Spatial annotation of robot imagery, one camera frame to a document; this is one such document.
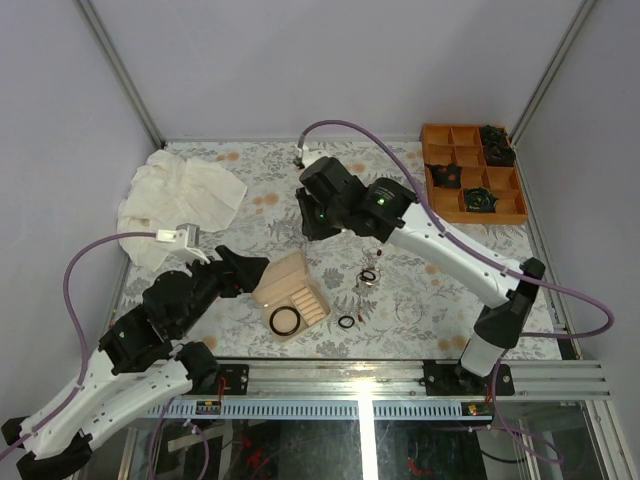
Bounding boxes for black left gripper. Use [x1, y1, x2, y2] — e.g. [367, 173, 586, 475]
[178, 247, 272, 340]

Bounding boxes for beige jewelry box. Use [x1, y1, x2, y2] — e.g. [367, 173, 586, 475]
[252, 250, 331, 343]

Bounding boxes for black bangle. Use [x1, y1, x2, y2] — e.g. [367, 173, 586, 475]
[269, 306, 301, 337]

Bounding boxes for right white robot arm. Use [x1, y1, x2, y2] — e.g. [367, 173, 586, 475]
[295, 155, 546, 395]

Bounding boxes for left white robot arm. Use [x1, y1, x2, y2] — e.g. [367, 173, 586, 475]
[1, 246, 269, 479]

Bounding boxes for floral patterned tablecloth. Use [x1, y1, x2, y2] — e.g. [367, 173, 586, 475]
[114, 139, 561, 360]

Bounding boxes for white crumpled cloth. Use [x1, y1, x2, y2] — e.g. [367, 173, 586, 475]
[116, 149, 249, 272]

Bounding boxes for black flower orange dots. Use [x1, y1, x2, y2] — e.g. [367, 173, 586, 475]
[427, 163, 462, 189]

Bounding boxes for orange wooden divided tray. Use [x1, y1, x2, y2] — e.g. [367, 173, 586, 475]
[420, 124, 528, 225]

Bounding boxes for black flower green swirls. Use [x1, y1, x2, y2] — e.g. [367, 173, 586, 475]
[463, 187, 498, 213]

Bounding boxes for black fabric flower top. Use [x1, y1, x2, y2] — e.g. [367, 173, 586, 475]
[479, 125, 509, 145]

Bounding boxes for black fabric flower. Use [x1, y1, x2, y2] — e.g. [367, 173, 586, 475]
[483, 143, 516, 167]
[479, 125, 509, 145]

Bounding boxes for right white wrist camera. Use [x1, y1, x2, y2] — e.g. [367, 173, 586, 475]
[294, 145, 327, 170]

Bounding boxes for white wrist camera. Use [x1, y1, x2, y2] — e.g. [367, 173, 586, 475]
[294, 145, 327, 170]
[155, 223, 210, 264]

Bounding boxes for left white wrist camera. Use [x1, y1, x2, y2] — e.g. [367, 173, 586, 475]
[155, 223, 210, 264]

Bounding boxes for thin silver cuff bracelet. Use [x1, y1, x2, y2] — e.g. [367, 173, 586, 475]
[394, 301, 427, 328]

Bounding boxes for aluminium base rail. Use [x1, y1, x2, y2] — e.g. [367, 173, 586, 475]
[148, 359, 610, 421]

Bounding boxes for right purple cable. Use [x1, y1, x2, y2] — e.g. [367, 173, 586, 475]
[297, 119, 615, 466]

